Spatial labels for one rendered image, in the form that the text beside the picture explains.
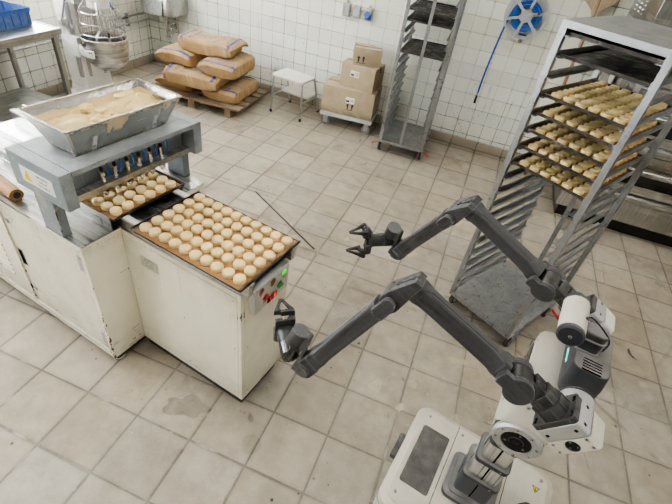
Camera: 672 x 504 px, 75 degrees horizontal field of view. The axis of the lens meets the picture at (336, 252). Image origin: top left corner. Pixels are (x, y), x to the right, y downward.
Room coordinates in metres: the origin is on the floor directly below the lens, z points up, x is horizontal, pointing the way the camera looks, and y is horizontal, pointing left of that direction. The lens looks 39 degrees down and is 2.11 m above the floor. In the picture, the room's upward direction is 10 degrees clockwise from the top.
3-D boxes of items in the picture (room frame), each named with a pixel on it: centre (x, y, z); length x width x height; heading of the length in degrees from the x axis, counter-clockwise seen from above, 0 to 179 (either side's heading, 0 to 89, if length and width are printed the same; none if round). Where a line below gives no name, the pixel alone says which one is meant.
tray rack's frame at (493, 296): (2.26, -1.20, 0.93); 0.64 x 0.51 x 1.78; 135
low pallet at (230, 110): (5.13, 1.83, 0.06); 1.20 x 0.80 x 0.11; 78
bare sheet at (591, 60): (2.27, -1.21, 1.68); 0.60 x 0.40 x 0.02; 135
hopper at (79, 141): (1.69, 1.05, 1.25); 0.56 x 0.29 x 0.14; 156
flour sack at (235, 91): (5.07, 1.54, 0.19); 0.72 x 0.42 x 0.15; 170
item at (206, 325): (1.48, 0.59, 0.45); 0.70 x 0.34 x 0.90; 66
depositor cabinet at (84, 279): (1.89, 1.48, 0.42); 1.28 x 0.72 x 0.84; 66
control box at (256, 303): (1.33, 0.26, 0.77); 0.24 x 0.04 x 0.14; 156
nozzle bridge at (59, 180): (1.69, 1.05, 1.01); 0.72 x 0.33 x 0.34; 156
